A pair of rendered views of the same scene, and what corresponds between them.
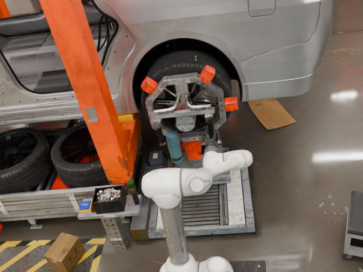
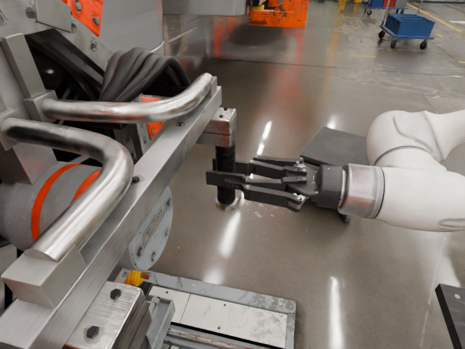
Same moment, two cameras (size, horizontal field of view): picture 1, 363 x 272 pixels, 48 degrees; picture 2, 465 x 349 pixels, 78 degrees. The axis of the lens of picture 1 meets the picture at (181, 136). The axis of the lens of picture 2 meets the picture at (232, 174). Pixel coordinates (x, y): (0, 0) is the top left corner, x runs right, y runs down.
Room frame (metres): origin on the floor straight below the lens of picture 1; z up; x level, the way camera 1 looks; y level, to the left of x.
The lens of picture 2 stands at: (2.07, 0.24, 1.15)
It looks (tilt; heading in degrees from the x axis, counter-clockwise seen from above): 37 degrees down; 273
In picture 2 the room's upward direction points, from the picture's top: straight up
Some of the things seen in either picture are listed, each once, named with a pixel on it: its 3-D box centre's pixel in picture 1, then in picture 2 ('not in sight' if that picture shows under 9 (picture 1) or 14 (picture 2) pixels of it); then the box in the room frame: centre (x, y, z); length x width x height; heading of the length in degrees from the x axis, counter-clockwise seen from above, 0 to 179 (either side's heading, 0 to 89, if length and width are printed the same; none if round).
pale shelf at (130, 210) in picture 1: (110, 206); not in sight; (1.99, 0.58, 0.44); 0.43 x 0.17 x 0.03; 80
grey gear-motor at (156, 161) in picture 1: (159, 172); not in sight; (2.43, 0.23, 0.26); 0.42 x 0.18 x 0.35; 170
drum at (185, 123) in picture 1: (186, 115); (90, 213); (2.30, -0.06, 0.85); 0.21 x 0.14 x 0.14; 170
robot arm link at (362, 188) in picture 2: (211, 153); (356, 190); (1.88, -0.16, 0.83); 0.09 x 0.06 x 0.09; 80
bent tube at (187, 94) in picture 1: (196, 96); (129, 70); (2.23, -0.15, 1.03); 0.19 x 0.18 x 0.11; 170
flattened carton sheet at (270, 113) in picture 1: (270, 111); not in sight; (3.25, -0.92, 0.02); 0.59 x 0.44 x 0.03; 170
